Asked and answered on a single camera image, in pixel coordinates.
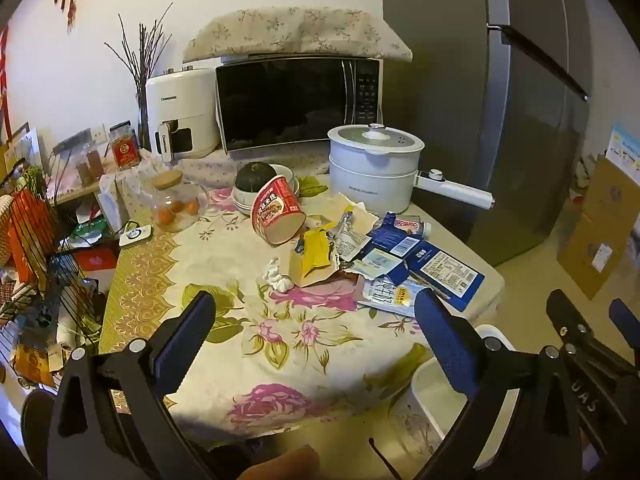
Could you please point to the white plastic packet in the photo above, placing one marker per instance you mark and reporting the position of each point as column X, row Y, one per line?
column 385, row 300

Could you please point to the white wall socket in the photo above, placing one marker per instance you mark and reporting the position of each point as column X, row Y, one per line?
column 100, row 135

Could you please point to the purple dotted cloth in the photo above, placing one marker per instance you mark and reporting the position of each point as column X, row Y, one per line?
column 210, row 167

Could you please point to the flattened blue carton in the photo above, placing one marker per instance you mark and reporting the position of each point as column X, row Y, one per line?
column 440, row 270

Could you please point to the black microwave oven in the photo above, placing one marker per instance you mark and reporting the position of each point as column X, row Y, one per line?
column 285, row 100

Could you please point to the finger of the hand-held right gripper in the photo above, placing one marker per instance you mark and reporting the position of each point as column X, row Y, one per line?
column 567, row 312
column 622, row 317

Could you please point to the pale blue wall poster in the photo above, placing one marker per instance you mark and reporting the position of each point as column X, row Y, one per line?
column 625, row 145

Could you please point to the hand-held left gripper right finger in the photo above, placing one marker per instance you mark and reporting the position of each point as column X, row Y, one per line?
column 445, row 342

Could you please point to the white electric pot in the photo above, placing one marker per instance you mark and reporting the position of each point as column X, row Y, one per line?
column 370, row 170

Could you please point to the white air fryer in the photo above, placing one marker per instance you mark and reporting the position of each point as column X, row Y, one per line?
column 185, row 95

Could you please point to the white tissue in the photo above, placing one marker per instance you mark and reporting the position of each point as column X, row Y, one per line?
column 276, row 277

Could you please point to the glass jar with wooden lid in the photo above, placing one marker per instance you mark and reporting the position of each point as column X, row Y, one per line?
column 172, row 187

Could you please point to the white bowl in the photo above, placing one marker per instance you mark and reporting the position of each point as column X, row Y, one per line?
column 290, row 176

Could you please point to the white trash bin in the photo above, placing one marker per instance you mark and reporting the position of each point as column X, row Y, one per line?
column 435, row 392

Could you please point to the white tube with red label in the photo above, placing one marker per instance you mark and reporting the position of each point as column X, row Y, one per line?
column 412, row 225

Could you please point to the clear plastic wrapper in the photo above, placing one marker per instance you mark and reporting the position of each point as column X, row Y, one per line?
column 350, row 245

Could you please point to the dried branches in vase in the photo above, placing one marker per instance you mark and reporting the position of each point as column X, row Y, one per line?
column 141, row 75

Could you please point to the red instant noodle cup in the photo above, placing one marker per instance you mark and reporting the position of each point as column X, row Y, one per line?
column 275, row 210

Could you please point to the grey refrigerator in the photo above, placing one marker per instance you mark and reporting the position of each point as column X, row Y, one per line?
column 450, row 85

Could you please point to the glass jar of brown powder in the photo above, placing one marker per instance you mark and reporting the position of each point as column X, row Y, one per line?
column 92, row 162

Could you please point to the orange packet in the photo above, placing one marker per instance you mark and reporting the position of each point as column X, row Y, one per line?
column 30, row 230

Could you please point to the floral cloth cover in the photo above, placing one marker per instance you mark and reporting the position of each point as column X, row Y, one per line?
column 300, row 30

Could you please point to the orange fruit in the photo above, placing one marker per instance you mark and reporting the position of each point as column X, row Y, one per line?
column 166, row 216
column 176, row 206
column 192, row 206

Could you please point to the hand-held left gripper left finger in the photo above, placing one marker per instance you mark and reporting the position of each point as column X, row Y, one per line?
column 187, row 327

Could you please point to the green squash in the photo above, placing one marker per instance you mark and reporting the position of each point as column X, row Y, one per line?
column 255, row 176

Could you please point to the brown cardboard box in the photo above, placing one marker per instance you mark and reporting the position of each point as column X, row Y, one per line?
column 595, row 220

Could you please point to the red label glass jar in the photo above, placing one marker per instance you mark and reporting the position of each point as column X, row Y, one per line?
column 124, row 147

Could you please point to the small white device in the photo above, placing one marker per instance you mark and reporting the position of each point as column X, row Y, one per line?
column 135, row 234

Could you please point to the red box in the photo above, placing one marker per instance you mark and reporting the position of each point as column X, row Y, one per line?
column 97, row 259

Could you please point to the yellow packet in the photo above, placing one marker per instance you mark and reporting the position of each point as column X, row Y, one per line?
column 316, row 250

